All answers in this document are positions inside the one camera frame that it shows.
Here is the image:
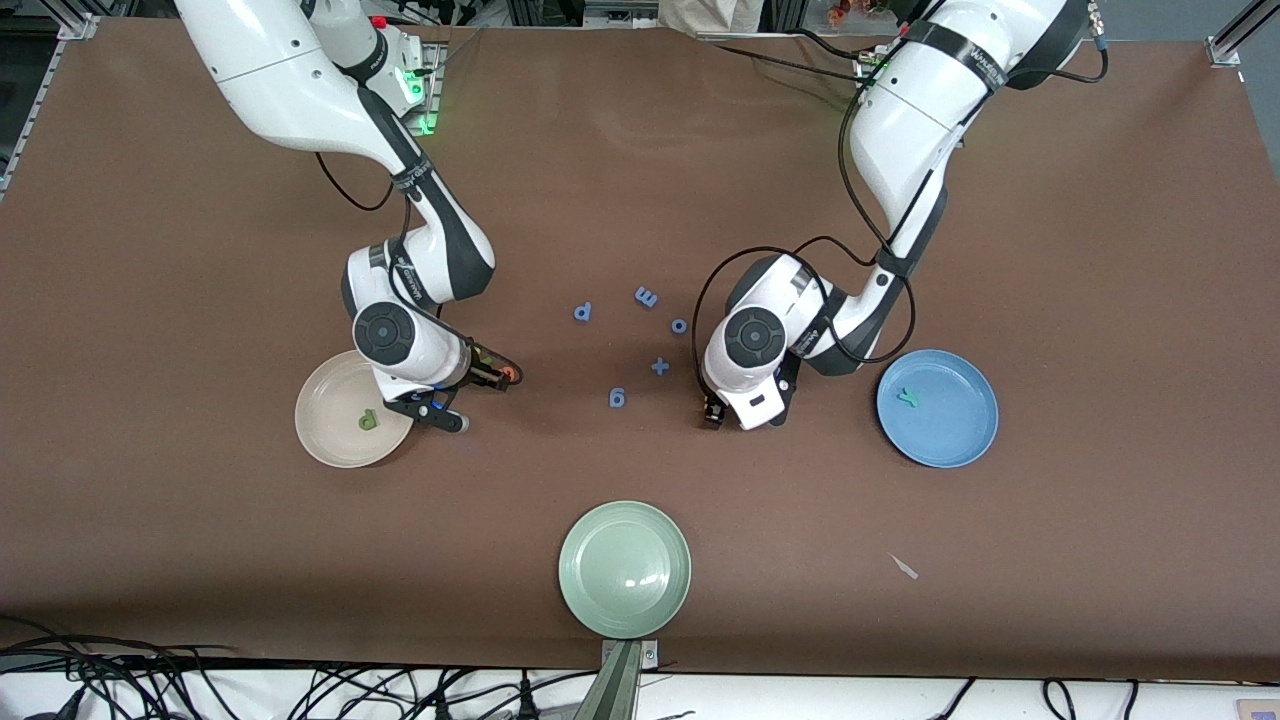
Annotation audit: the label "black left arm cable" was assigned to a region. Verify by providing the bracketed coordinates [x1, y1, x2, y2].
[692, 85, 916, 396]

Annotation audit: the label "blue plate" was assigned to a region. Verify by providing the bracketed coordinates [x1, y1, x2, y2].
[876, 348, 1000, 469]

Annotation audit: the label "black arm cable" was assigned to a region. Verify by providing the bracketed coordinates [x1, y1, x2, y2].
[692, 85, 916, 396]
[315, 150, 501, 366]

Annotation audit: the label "standing person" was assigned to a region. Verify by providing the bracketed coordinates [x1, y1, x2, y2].
[660, 0, 766, 36]

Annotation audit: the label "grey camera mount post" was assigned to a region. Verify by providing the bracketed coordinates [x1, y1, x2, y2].
[575, 640, 663, 720]

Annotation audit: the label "tangled black cables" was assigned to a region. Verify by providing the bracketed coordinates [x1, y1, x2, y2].
[0, 615, 601, 720]

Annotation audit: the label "beige plate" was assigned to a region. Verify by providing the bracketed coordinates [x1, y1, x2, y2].
[294, 348, 416, 469]

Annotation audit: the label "silver table edge rail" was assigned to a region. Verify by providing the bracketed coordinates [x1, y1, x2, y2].
[0, 40, 61, 201]

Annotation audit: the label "pale green plate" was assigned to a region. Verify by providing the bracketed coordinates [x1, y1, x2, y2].
[558, 500, 693, 640]

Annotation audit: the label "long black power cable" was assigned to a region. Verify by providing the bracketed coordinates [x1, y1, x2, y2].
[715, 30, 866, 89]

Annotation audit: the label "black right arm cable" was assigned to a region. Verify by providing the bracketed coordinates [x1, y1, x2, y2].
[315, 150, 501, 366]

